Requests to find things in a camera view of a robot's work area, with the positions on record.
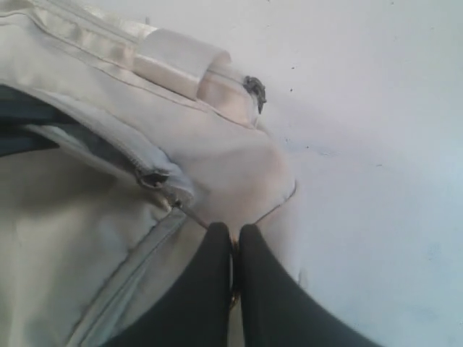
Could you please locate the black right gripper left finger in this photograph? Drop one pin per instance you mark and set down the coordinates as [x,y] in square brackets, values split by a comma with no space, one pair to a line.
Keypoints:
[195,310]

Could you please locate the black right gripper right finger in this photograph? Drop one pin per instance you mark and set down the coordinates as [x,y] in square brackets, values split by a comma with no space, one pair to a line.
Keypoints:
[275,310]

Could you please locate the beige duffel bag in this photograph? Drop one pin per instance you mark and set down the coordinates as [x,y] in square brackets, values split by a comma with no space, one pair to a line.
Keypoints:
[120,143]

